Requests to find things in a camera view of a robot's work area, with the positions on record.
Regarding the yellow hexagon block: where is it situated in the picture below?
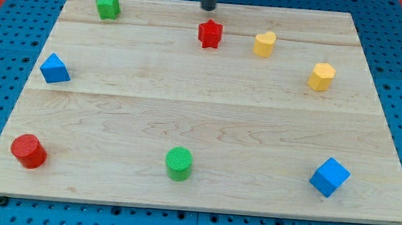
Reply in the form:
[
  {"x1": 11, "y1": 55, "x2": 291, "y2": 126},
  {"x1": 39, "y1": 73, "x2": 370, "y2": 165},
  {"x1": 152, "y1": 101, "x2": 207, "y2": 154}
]
[{"x1": 307, "y1": 62, "x2": 336, "y2": 92}]

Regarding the blue triangle block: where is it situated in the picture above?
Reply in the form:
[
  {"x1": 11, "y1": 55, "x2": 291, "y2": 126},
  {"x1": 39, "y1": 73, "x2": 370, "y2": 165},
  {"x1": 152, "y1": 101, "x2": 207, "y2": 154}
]
[{"x1": 40, "y1": 53, "x2": 71, "y2": 83}]

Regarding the green cylinder block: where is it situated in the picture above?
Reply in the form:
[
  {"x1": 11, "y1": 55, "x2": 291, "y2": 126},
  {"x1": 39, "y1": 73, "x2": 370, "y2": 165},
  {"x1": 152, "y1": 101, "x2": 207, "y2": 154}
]
[{"x1": 165, "y1": 146, "x2": 193, "y2": 181}]

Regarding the yellow heart block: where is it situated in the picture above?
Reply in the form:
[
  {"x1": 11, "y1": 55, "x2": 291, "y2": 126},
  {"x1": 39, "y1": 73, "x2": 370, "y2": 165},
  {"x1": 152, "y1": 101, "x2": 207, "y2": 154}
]
[{"x1": 252, "y1": 31, "x2": 277, "y2": 58}]

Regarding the green star block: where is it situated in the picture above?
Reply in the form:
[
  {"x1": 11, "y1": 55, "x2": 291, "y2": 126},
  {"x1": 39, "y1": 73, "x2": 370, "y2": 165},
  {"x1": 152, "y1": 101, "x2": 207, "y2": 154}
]
[{"x1": 95, "y1": 0, "x2": 120, "y2": 20}]

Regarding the wooden board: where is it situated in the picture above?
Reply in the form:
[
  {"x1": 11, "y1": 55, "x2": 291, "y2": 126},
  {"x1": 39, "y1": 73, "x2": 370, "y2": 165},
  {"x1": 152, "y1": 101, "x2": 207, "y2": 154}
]
[{"x1": 0, "y1": 0, "x2": 402, "y2": 225}]

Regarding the blue cube block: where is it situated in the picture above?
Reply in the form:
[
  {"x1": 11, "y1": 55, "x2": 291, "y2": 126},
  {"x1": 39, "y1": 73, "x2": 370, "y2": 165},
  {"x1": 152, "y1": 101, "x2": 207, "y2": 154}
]
[{"x1": 309, "y1": 157, "x2": 350, "y2": 197}]

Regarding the red cylinder block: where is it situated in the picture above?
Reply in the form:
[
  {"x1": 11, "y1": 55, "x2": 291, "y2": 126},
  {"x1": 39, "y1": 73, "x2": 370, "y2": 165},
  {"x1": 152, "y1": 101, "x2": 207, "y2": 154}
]
[{"x1": 10, "y1": 133, "x2": 47, "y2": 169}]

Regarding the red star block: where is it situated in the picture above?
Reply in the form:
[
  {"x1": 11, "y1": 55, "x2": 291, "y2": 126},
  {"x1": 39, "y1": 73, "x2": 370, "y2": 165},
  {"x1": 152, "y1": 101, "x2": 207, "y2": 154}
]
[{"x1": 198, "y1": 19, "x2": 223, "y2": 49}]

